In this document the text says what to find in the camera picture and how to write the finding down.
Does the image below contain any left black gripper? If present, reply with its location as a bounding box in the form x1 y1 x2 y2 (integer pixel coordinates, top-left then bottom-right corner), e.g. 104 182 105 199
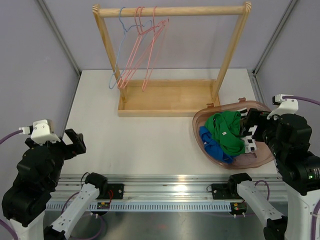
26 128 86 188

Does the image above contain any black white striped tank top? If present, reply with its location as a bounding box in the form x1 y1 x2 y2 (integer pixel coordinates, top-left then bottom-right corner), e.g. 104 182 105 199
238 108 258 154

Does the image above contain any green tank top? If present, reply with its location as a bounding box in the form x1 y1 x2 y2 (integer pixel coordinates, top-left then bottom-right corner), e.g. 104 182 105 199
204 111 245 156

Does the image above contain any blue tank top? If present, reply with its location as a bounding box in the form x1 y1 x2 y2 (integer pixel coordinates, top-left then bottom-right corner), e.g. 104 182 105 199
199 126 234 164

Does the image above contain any pink hanger of striped top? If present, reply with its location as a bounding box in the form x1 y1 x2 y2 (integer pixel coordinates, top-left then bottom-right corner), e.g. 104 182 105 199
117 6 154 90

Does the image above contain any pink hanger of blue top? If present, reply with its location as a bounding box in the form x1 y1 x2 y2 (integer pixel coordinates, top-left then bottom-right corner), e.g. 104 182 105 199
117 6 170 91

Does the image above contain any pink hanger of green top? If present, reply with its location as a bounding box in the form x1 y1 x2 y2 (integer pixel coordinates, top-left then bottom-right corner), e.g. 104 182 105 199
141 6 169 92

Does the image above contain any light blue wire hanger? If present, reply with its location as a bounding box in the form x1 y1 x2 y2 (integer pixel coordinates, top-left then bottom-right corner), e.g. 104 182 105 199
108 7 152 90

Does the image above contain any mauve pink tank top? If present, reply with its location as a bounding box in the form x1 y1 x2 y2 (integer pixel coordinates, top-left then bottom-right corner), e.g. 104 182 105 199
232 152 257 167

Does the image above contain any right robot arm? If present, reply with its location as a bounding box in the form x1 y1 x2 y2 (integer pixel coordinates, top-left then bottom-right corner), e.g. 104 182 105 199
226 108 320 240

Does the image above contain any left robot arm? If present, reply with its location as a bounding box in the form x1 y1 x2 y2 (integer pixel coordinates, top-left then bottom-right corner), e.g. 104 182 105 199
0 129 108 240

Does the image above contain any translucent pink plastic basin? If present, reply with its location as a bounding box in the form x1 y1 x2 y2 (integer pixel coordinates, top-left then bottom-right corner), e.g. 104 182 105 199
192 98 274 170

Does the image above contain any wooden clothes rack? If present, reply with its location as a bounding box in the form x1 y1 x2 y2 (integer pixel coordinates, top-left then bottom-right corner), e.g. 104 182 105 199
92 1 252 117

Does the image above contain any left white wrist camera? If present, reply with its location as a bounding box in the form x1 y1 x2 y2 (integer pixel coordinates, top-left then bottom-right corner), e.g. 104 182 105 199
18 119 61 145

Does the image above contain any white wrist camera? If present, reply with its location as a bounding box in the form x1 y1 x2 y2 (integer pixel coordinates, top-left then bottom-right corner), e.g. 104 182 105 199
18 119 61 145
266 94 299 120

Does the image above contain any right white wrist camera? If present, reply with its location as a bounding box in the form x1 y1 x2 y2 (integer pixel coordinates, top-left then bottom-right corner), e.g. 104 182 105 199
266 94 299 120

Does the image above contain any right aluminium frame post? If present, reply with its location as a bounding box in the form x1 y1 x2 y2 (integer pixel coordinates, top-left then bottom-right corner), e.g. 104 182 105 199
252 0 300 76

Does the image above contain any aluminium frame post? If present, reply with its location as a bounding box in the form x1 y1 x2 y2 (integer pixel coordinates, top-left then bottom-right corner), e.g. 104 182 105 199
252 0 300 76
35 0 82 77

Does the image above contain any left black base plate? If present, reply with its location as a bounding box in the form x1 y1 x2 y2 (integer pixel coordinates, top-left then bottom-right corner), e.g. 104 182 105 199
97 183 124 200

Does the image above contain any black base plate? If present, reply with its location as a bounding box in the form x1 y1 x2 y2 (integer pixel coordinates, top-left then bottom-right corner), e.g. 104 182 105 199
206 183 242 200
97 183 124 200

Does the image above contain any white slotted cable duct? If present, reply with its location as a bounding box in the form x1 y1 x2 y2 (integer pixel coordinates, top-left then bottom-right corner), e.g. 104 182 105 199
46 201 232 213

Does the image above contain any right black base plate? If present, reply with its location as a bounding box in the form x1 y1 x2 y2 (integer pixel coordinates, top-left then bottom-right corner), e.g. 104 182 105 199
206 183 242 200

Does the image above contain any aluminium mounting rail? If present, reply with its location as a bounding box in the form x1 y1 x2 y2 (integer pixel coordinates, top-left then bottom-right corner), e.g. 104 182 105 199
51 173 288 203

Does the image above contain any left aluminium frame post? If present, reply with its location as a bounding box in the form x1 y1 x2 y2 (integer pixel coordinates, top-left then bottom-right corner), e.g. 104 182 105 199
35 0 82 77

